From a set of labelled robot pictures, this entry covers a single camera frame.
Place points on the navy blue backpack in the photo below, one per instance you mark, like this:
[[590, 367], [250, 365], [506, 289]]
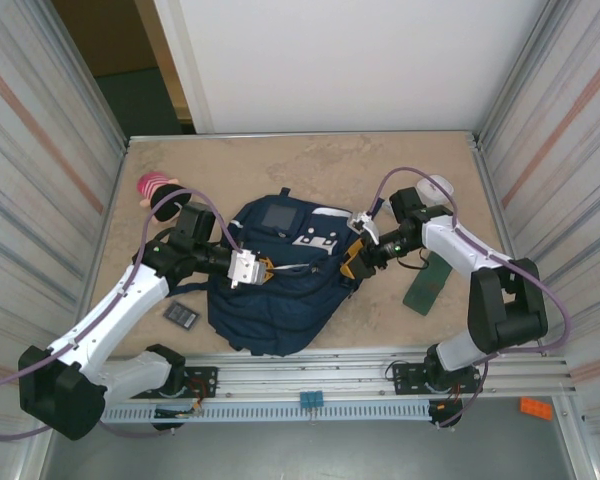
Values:
[[280, 310]]

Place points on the green notebook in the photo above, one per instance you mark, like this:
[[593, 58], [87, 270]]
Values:
[[427, 287]]

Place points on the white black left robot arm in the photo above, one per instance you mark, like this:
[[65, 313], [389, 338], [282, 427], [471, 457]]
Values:
[[120, 300]]

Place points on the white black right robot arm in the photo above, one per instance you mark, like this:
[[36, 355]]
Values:
[[455, 240]]

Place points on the plush doll with pink hat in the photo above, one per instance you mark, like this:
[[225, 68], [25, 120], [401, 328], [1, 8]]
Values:
[[167, 202]]

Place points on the white round case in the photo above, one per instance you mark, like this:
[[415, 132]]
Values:
[[437, 187]]

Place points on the brown wooden door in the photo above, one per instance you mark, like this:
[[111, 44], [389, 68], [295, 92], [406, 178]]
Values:
[[105, 35]]

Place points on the orange toy brick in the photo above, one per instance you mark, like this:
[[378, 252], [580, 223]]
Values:
[[536, 407]]

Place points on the aluminium front rail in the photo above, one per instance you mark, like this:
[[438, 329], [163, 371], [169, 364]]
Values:
[[330, 372]]

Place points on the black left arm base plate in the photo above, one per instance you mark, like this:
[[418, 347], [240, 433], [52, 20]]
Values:
[[205, 375]]

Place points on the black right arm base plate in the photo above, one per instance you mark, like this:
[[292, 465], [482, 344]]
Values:
[[405, 375]]

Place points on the aluminium table edge frame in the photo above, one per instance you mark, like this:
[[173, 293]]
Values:
[[300, 136]]

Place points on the blue rail clip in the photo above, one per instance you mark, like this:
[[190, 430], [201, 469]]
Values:
[[311, 399]]

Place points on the white door frame post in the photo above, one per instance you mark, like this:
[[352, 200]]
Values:
[[180, 50]]

